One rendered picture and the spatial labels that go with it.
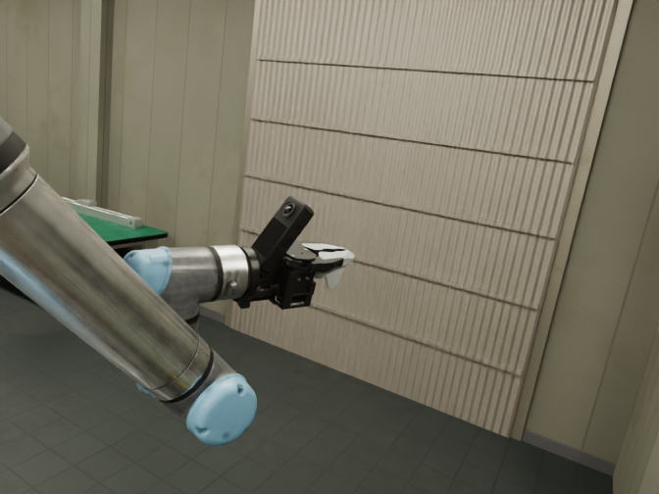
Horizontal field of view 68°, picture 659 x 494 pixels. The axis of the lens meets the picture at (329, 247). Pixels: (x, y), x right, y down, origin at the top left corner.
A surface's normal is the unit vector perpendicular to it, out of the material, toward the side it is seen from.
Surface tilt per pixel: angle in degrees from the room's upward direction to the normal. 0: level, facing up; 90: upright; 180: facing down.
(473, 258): 90
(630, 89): 90
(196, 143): 90
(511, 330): 90
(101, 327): 108
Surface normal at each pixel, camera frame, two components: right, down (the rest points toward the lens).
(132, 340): 0.46, 0.40
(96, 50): -0.49, 0.13
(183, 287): 0.62, 0.26
